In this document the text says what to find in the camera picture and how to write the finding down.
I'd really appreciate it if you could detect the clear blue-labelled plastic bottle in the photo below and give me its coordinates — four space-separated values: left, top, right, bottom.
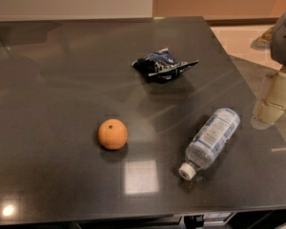
178 108 240 180

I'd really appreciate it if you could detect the orange fruit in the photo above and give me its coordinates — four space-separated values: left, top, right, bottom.
97 119 128 151

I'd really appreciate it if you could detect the crumpled blue chip bag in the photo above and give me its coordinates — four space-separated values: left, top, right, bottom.
132 48 198 82

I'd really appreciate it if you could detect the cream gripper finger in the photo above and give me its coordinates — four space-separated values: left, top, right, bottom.
251 68 286 130

